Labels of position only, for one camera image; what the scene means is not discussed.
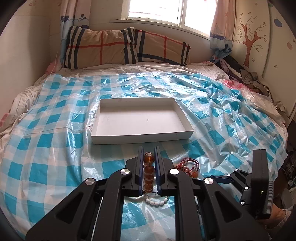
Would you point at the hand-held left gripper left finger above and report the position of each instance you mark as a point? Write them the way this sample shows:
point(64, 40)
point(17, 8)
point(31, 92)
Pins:
point(140, 168)

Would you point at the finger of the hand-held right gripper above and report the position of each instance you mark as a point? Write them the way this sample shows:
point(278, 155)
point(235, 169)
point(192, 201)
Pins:
point(235, 179)
point(244, 200)

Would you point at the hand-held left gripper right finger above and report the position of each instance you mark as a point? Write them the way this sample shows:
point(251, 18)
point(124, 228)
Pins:
point(157, 168)

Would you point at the white shallow cardboard box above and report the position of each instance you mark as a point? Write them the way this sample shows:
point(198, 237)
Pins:
point(141, 120)

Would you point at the person's right forearm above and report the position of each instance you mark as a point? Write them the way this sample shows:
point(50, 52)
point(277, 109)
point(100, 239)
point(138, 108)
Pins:
point(276, 216)

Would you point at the blue checked plastic sheet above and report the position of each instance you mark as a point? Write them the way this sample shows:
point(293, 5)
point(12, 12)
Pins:
point(57, 120)

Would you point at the pink plastic bag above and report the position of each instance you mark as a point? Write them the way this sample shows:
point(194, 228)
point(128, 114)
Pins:
point(233, 84)

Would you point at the pile of dark clothes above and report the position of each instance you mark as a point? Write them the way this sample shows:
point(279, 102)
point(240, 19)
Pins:
point(245, 71)

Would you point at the plaid pillow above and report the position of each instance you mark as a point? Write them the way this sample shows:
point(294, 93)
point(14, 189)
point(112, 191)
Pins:
point(92, 47)
point(161, 46)

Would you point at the printed curtain with sailboat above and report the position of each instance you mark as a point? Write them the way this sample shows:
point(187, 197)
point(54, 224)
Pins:
point(219, 34)

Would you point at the wardrobe with tree sticker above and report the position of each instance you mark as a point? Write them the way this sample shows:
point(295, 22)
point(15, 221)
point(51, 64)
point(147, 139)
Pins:
point(266, 34)

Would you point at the window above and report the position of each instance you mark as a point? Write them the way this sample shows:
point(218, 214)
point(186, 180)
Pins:
point(161, 11)

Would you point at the printed curtain with whale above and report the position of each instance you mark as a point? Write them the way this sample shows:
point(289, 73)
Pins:
point(71, 16)

